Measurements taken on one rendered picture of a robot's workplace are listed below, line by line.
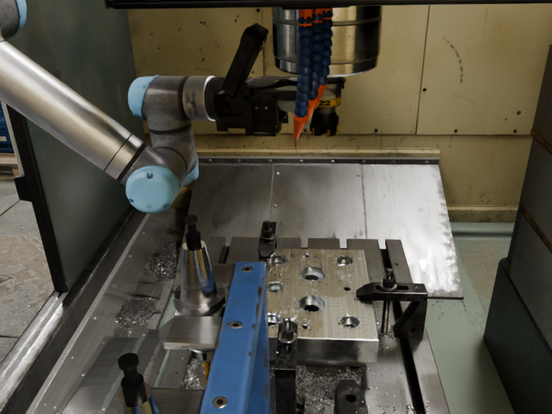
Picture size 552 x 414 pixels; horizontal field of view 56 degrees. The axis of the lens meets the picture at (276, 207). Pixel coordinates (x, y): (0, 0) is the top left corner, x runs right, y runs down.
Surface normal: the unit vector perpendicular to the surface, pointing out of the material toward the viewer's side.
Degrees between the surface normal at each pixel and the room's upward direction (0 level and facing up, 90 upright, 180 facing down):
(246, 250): 0
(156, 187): 90
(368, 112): 90
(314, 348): 90
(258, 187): 24
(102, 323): 17
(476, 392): 0
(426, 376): 0
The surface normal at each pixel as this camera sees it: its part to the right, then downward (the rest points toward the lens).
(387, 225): -0.05, -0.62
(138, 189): -0.04, 0.46
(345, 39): 0.25, 0.43
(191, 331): -0.02, -0.89
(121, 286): 0.28, -0.84
